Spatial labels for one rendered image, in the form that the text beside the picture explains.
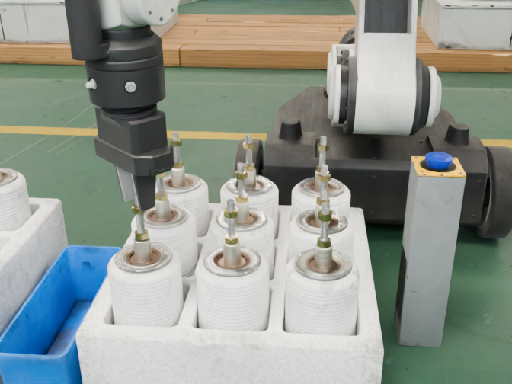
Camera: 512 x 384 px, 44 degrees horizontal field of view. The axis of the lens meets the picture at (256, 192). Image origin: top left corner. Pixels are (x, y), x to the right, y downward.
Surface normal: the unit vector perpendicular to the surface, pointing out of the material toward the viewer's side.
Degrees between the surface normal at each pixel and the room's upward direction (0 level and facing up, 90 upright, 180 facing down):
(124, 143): 90
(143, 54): 89
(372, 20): 64
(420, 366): 0
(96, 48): 90
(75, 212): 0
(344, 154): 0
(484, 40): 90
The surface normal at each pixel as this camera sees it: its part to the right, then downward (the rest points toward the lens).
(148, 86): 0.70, 0.30
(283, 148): -0.07, -0.33
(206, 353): -0.08, 0.43
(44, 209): 0.00, -0.90
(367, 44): -0.09, -0.03
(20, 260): 1.00, 0.04
